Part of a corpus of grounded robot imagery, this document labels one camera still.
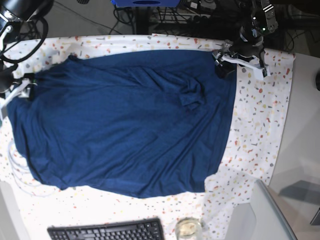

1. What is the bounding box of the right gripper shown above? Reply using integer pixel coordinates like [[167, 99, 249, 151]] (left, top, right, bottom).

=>
[[0, 69, 37, 121]]

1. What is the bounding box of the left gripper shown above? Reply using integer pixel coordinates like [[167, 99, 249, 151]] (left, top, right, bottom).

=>
[[212, 37, 270, 81]]

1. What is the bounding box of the blue t-shirt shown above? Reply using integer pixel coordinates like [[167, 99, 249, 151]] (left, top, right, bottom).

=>
[[7, 50, 237, 198]]

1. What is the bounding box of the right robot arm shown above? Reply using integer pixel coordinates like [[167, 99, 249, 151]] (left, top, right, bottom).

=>
[[0, 0, 54, 121]]

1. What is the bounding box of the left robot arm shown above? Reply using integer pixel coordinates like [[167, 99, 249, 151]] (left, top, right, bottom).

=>
[[212, 0, 278, 81]]

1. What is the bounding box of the terrazzo patterned tablecloth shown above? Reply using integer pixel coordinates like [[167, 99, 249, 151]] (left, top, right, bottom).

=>
[[0, 49, 295, 240]]

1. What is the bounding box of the blue box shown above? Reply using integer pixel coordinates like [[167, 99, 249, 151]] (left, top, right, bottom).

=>
[[111, 0, 187, 8]]

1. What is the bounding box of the glass jar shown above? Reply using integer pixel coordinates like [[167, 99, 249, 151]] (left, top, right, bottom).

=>
[[175, 217, 203, 240]]

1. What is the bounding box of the black keyboard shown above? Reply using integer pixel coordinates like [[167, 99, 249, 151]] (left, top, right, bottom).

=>
[[47, 218, 165, 240]]

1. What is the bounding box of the coiled white cable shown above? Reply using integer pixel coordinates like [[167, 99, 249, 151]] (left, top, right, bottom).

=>
[[6, 139, 57, 198]]

